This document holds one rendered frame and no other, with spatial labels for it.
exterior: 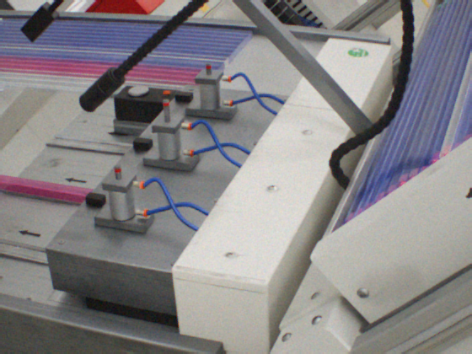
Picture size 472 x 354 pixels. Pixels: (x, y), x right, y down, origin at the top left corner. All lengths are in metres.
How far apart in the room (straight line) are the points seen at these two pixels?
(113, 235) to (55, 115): 1.88
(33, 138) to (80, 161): 1.52
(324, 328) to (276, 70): 0.65
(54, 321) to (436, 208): 0.37
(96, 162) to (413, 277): 0.53
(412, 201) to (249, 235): 0.21
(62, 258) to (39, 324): 0.07
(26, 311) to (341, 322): 0.31
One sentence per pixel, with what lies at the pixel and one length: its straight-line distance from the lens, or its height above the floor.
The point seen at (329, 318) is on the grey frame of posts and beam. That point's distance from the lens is 0.73.
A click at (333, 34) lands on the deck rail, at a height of 1.18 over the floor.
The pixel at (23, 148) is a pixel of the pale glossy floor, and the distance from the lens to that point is 2.62.
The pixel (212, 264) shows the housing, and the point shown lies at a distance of 0.81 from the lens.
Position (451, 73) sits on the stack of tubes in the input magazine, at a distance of 0.88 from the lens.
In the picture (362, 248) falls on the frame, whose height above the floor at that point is 1.43.
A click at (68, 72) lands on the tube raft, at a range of 1.35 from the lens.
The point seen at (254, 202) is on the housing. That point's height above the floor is 1.28.
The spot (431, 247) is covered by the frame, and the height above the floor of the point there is 1.47.
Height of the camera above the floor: 1.79
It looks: 35 degrees down
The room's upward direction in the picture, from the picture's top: 53 degrees clockwise
